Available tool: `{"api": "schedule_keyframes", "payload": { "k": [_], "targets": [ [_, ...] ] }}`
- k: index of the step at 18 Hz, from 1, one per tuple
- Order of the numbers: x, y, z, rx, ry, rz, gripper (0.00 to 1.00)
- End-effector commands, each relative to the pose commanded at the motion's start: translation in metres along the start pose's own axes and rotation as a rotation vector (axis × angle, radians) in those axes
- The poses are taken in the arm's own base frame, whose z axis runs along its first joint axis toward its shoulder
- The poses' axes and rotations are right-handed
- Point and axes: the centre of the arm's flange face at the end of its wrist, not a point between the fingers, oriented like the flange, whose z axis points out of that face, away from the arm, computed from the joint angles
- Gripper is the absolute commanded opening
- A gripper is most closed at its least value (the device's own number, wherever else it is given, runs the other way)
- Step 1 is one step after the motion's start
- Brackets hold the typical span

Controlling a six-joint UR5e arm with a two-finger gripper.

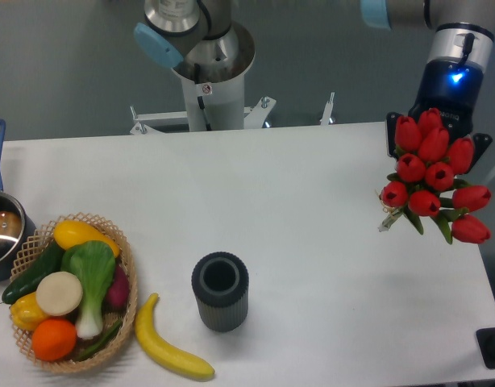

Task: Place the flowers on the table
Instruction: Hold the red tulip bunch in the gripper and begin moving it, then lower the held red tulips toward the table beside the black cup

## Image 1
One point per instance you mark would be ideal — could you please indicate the white metal frame bracket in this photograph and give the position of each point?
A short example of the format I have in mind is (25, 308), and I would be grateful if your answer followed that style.
(167, 119)

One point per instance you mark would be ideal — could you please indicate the cream round bun slice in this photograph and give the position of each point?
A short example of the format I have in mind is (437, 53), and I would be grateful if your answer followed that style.
(59, 294)

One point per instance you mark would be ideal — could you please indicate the woven wicker basket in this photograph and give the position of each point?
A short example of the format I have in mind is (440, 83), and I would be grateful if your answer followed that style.
(31, 250)

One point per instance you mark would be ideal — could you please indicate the yellow banana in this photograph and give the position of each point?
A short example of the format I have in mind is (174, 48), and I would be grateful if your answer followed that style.
(162, 352)

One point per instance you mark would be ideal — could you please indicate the dark green cucumber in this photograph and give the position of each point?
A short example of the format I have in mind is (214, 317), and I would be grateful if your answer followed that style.
(48, 262)

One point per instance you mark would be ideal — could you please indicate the red tulip bouquet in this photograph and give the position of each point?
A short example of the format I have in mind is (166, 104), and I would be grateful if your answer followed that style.
(428, 181)

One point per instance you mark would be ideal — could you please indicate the green bok choy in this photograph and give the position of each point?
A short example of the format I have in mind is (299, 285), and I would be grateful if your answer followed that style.
(93, 264)

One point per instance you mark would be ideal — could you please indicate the black device at table edge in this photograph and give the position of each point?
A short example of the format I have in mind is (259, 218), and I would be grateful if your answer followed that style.
(486, 340)

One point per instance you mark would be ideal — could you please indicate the green chili pepper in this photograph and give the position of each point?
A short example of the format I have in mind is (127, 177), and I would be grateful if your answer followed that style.
(97, 346)

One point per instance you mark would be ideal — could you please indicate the yellow bell pepper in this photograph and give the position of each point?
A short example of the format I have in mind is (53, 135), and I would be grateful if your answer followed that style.
(26, 313)

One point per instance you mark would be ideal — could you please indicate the yellow squash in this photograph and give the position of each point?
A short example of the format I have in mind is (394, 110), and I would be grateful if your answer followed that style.
(70, 233)

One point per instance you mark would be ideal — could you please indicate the blue handled saucepan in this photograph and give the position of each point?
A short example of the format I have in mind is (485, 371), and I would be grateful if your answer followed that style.
(15, 225)

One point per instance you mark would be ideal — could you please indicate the dark grey ribbed vase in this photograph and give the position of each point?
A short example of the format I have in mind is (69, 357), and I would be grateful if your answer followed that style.
(220, 283)

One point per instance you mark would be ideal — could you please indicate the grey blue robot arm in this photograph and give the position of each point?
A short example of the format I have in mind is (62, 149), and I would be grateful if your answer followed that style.
(464, 30)

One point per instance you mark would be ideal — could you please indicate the purple sweet potato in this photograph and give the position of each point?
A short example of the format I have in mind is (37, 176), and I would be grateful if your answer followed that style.
(118, 293)

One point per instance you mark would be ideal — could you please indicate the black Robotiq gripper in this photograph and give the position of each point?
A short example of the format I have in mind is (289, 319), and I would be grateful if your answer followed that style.
(453, 90)

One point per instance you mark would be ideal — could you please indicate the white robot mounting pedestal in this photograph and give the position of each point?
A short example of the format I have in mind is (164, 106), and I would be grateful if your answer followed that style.
(212, 79)

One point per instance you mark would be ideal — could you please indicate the orange fruit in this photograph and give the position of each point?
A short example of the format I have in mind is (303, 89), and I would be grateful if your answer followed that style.
(53, 339)

